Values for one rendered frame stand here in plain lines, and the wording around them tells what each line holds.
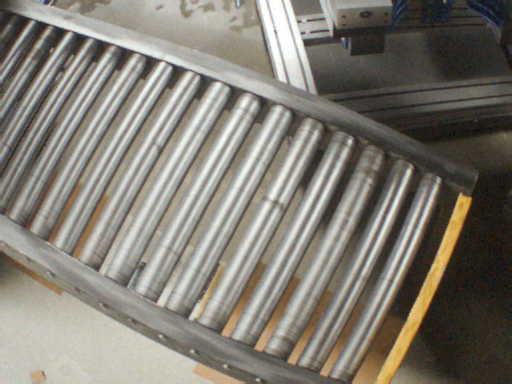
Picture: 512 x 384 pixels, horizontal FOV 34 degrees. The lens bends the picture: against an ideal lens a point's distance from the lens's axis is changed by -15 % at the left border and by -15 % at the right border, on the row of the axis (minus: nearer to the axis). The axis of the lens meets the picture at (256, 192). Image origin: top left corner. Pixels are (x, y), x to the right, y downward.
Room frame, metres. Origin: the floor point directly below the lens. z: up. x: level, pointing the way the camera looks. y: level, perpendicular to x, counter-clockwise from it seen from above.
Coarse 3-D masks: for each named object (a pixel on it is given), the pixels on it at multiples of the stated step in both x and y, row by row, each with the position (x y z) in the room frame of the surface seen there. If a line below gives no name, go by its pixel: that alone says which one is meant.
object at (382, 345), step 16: (256, 272) 0.86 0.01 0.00; (288, 288) 0.81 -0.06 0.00; (240, 304) 0.78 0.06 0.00; (320, 304) 0.76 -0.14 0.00; (272, 320) 0.72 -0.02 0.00; (352, 320) 0.70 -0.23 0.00; (400, 320) 0.68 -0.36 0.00; (304, 336) 0.67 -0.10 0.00; (384, 336) 0.64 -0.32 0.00; (336, 352) 0.61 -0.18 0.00; (384, 352) 0.59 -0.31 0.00; (208, 368) 0.59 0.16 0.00; (368, 368) 0.54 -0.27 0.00
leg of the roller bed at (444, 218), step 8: (448, 208) 0.71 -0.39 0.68; (440, 216) 0.72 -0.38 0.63; (448, 216) 0.71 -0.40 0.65; (440, 224) 0.71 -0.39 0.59; (440, 232) 0.71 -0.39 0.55; (432, 240) 0.71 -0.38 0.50; (440, 240) 0.71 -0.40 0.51; (432, 248) 0.71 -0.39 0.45; (424, 256) 0.72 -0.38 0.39; (432, 256) 0.71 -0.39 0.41; (424, 264) 0.71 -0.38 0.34; (424, 272) 0.71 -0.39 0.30; (416, 280) 0.72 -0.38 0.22; (424, 280) 0.71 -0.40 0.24; (416, 288) 0.71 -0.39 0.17; (408, 296) 0.72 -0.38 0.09; (416, 296) 0.71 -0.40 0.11; (408, 304) 0.71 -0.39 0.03
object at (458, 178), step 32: (0, 0) 1.32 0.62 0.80; (64, 32) 1.17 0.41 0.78; (96, 32) 1.14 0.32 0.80; (128, 32) 1.12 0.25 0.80; (192, 64) 1.01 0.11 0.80; (224, 64) 1.00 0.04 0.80; (256, 96) 0.93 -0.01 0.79; (288, 96) 0.92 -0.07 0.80; (352, 128) 0.84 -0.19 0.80; (384, 128) 0.84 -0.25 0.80; (352, 160) 0.82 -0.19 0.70; (416, 160) 0.77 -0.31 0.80; (448, 160) 0.76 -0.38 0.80; (448, 192) 0.72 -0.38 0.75
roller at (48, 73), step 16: (64, 48) 1.11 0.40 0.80; (48, 64) 1.07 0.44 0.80; (64, 64) 1.08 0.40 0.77; (48, 80) 1.04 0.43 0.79; (32, 96) 1.00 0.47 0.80; (16, 112) 0.96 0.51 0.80; (32, 112) 0.97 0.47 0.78; (16, 128) 0.92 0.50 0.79; (0, 144) 0.89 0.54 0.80; (16, 144) 0.90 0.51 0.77; (0, 160) 0.85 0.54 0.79
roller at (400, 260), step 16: (432, 176) 0.73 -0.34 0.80; (416, 192) 0.71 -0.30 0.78; (432, 192) 0.70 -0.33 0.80; (416, 208) 0.67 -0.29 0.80; (432, 208) 0.67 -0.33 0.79; (416, 224) 0.64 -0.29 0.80; (400, 240) 0.61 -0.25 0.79; (416, 240) 0.61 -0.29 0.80; (400, 256) 0.58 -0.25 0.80; (384, 272) 0.55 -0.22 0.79; (400, 272) 0.55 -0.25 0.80; (384, 288) 0.52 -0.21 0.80; (400, 288) 0.52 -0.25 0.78; (368, 304) 0.49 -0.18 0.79; (384, 304) 0.49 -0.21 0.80; (368, 320) 0.46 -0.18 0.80; (384, 320) 0.46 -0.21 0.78; (352, 336) 0.43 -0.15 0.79; (368, 336) 0.43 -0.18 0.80; (352, 352) 0.40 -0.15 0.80; (368, 352) 0.40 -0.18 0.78; (336, 368) 0.37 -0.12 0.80; (352, 368) 0.37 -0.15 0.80
